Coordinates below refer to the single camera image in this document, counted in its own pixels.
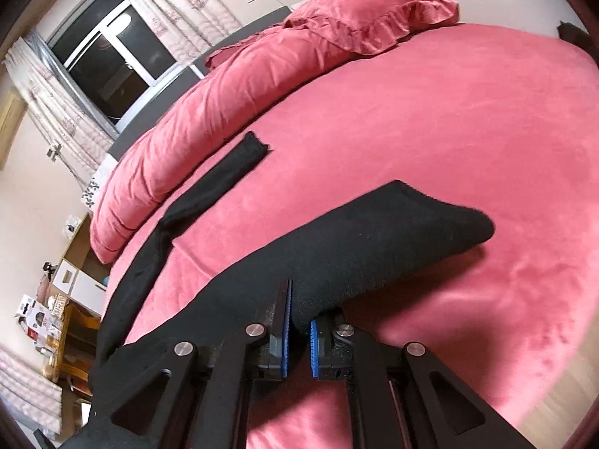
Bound black pants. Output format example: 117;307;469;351
88;129;497;449

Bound wooden side table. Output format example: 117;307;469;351
43;301;100;400

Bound near floral curtain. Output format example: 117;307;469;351
0;351;62;439

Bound floral curtain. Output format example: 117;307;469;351
128;0;241;65
3;34;117;186
0;351;62;439

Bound white wood cabinet desk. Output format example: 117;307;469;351
52;215;110;316

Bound white red product box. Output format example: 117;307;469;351
15;295;62;356

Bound left floral curtain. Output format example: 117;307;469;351
3;34;117;186

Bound pink bed sheet mattress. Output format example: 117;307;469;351
109;24;598;424

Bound pink folded duvet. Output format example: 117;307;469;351
90;20;361;263

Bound grey bed headboard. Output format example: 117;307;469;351
107;6;291;160

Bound dark window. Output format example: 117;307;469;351
50;0;176;124

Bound pink ruffled pillow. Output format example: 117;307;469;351
283;0;460;56

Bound right floral curtain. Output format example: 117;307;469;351
128;0;241;65

